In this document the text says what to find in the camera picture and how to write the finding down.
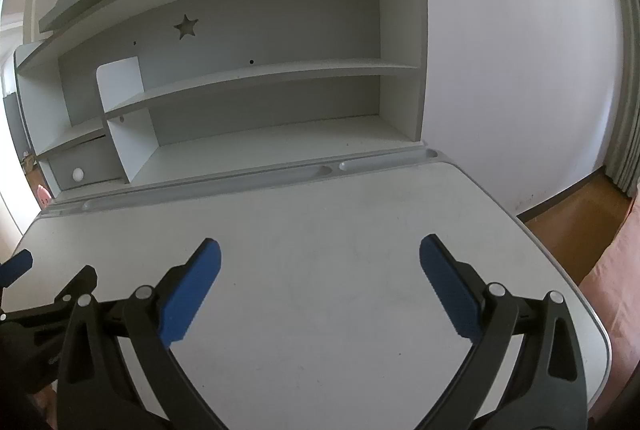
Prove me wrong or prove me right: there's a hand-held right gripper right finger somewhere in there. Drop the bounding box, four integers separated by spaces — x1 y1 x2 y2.
417 234 588 430

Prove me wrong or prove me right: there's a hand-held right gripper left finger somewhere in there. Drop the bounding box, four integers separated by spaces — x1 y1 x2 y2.
56 237 226 430

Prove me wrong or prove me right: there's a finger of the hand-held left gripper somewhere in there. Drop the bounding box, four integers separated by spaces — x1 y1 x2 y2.
0 265 98 342
0 249 34 291

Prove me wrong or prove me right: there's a grey drawer with white knob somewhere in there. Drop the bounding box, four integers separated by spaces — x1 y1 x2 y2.
47 137 123 191

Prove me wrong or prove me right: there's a pink bedding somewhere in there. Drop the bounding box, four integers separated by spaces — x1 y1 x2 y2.
580 197 640 411

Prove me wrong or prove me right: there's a grey curtain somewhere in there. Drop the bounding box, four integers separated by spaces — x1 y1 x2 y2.
602 0 640 198

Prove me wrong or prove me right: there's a grey white desk hutch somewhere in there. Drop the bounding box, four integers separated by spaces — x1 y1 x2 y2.
14 0 430 211

